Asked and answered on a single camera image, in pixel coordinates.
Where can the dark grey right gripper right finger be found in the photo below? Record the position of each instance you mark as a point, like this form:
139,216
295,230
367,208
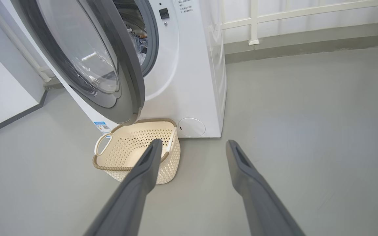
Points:
258,196

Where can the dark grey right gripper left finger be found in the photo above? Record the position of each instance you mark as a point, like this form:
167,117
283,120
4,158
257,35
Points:
136,190

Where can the round dark washing machine door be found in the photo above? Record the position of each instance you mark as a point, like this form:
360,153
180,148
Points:
123,59

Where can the blue orange patterned garment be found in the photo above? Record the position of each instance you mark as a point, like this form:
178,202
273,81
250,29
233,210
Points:
142,49

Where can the cream perforated laundry basket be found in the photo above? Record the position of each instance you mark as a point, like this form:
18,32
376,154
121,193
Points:
130,147

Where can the white washing machine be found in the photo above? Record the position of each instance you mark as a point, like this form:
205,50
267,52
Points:
189,82

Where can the black door latch socket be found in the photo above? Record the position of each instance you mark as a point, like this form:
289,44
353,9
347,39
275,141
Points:
164,13

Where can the blue energy label sticker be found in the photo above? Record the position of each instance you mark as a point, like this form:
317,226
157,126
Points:
102,127

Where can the round white filter cover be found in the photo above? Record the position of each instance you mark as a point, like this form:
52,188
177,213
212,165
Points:
191,127

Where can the white metal railing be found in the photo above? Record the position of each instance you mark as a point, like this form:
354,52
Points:
254,19
21,46

